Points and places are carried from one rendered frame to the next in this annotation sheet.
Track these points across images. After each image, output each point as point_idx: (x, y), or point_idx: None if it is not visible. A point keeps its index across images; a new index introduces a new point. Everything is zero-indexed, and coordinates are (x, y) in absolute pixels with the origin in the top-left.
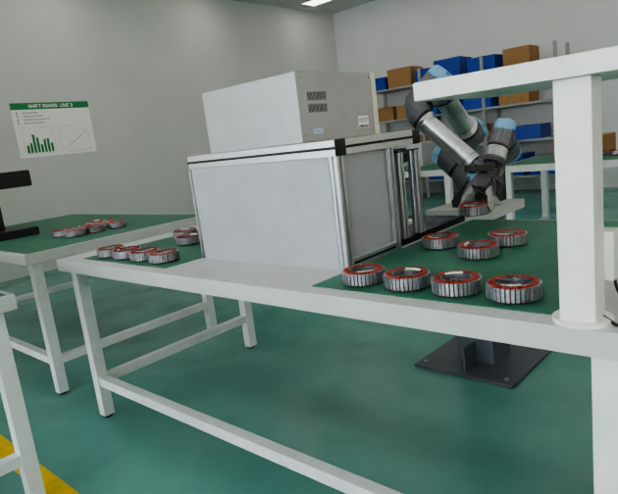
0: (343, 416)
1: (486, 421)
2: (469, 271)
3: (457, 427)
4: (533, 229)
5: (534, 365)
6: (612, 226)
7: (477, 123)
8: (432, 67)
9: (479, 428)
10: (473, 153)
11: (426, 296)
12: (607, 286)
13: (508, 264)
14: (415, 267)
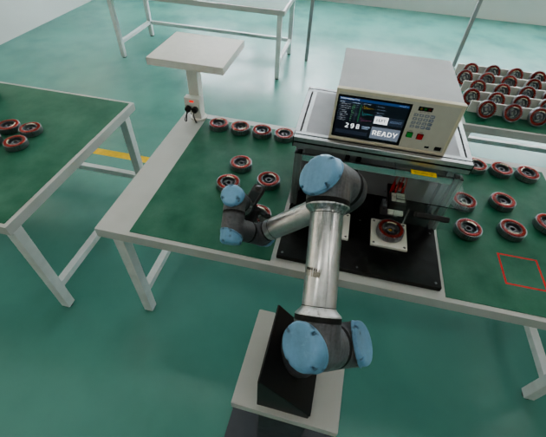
0: (346, 296)
1: (257, 312)
2: (236, 128)
3: (272, 301)
4: (214, 217)
5: (232, 408)
6: (161, 218)
7: (295, 311)
8: (336, 159)
9: (260, 303)
10: (268, 218)
11: (250, 127)
12: (186, 136)
13: (224, 156)
14: (260, 133)
